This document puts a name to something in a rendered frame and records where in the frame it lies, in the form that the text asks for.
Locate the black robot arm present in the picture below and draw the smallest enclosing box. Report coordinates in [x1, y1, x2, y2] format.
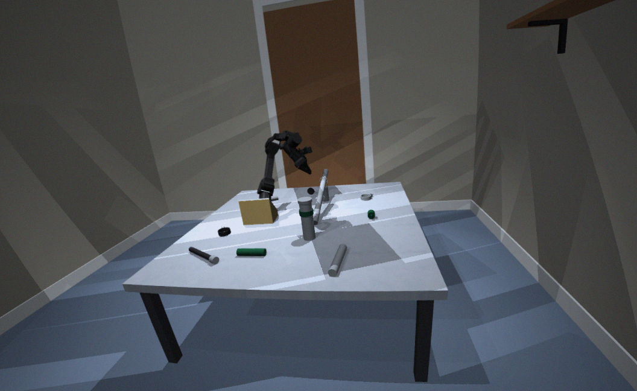
[258, 130, 312, 200]

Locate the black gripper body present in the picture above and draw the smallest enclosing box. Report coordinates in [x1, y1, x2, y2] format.
[288, 148, 306, 168]

